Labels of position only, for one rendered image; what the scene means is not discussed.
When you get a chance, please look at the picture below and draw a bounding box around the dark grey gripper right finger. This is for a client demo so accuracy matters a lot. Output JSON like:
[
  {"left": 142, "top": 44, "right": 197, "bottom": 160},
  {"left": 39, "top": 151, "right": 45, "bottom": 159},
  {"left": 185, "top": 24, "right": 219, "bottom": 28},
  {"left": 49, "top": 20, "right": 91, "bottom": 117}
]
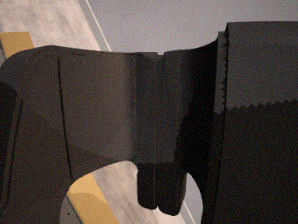
[{"left": 158, "top": 21, "right": 298, "bottom": 224}]

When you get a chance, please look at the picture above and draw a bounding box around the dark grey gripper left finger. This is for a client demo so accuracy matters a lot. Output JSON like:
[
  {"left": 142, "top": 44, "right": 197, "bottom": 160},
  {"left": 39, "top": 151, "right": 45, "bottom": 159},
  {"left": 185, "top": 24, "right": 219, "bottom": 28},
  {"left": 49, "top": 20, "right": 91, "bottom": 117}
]
[{"left": 0, "top": 45, "right": 161, "bottom": 224}]

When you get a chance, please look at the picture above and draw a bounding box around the dark grey perforated base plate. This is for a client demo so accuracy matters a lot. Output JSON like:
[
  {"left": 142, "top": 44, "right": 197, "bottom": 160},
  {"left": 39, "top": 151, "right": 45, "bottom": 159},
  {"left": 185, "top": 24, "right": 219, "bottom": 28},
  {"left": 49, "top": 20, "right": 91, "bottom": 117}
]
[{"left": 0, "top": 39, "right": 84, "bottom": 224}]

